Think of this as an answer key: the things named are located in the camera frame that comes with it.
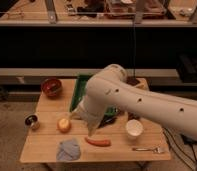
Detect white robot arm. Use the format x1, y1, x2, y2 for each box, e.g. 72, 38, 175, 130
73, 64, 197, 140

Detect metal fork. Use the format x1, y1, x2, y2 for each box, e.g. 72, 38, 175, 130
132, 147, 165, 154

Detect black handled utensil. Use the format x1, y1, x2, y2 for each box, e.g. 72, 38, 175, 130
98, 118, 116, 128

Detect metal cup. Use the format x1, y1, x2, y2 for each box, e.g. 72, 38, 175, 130
25, 115, 40, 131

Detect blue-grey cloth towel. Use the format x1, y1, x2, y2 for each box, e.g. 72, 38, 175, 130
56, 138, 81, 161

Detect black hanging cable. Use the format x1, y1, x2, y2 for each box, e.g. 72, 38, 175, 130
132, 22, 137, 78

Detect orange carrot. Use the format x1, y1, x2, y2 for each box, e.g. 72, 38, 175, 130
85, 137, 111, 147

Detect brown chain pile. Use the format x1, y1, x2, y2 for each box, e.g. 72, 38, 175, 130
116, 108, 141, 121

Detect black floor cables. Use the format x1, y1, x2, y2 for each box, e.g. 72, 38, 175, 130
161, 128, 197, 171

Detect red bowl left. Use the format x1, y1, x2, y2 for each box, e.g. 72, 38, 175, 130
41, 78, 62, 98

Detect yellow round fruit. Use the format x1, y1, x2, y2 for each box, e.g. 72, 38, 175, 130
57, 118, 71, 133

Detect green plastic tray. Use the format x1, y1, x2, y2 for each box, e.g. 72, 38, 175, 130
70, 75, 118, 116

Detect white paper cup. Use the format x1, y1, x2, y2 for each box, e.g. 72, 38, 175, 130
126, 119, 144, 140

